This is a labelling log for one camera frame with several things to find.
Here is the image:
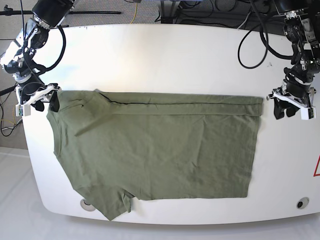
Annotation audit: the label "yellow cable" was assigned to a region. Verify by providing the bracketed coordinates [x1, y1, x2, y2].
[131, 3, 139, 25]

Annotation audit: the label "olive green T-shirt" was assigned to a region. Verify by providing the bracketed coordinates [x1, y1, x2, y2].
[46, 90, 263, 220]

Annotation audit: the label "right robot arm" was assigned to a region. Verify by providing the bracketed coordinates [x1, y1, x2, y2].
[0, 0, 75, 117]

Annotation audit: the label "left table cable grommet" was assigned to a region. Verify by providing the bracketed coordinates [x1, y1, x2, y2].
[80, 198, 96, 212]

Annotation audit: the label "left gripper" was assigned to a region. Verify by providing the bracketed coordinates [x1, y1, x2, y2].
[266, 86, 317, 120]

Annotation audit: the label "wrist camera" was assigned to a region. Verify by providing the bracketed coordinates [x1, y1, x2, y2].
[15, 104, 31, 117]
[300, 106, 317, 120]

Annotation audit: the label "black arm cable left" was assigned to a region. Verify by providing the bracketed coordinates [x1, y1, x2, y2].
[237, 0, 296, 70]

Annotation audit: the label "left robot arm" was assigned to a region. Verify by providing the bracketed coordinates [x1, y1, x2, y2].
[267, 0, 320, 120]

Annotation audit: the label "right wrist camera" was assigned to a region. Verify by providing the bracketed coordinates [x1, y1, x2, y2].
[15, 104, 31, 117]

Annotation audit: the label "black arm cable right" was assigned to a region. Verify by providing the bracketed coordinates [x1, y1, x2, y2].
[21, 0, 67, 83]

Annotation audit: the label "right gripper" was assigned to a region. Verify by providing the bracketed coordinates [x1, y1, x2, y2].
[15, 82, 62, 112]

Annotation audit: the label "red triangle sticker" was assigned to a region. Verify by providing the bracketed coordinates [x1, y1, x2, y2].
[313, 157, 320, 177]

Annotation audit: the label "table cable grommet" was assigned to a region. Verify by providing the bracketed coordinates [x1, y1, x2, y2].
[80, 198, 96, 212]
[296, 197, 310, 210]

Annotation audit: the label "black floor cables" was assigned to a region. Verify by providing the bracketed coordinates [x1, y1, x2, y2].
[0, 51, 23, 137]

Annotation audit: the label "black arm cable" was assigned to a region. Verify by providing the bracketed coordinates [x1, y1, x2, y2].
[237, 0, 296, 70]
[21, 0, 67, 83]

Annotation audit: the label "right table cable grommet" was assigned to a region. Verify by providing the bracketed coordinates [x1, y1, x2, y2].
[296, 197, 310, 210]

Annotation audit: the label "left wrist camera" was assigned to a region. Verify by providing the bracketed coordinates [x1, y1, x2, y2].
[300, 106, 317, 120]

